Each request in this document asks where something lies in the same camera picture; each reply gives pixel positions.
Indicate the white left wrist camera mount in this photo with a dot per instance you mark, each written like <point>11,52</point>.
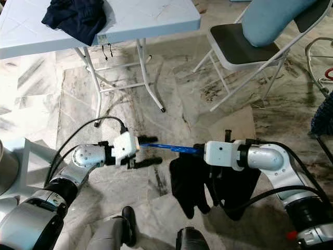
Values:
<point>126,146</point>

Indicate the white folding chair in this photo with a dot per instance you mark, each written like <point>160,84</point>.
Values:
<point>237,49</point>

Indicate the grey robot left leg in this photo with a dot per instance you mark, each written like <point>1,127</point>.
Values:
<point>106,232</point>

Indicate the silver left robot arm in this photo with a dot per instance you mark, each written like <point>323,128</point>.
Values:
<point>88,156</point>

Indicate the navy blue garment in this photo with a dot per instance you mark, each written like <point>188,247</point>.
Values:
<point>75,18</point>

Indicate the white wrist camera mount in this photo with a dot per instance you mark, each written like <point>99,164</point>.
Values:
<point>126,146</point>
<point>221,153</point>

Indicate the white folding table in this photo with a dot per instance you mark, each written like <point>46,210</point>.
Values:
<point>151,21</point>

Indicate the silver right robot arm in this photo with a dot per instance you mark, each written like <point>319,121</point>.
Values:
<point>265,159</point>

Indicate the black garment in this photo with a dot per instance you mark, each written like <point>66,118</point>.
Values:
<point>192,182</point>

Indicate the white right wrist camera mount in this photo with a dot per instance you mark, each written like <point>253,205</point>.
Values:
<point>221,153</point>

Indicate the pale blue pillow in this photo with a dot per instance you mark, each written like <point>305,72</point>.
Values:
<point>273,21</point>

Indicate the blue plastic hanger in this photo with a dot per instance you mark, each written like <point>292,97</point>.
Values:
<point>171,148</point>

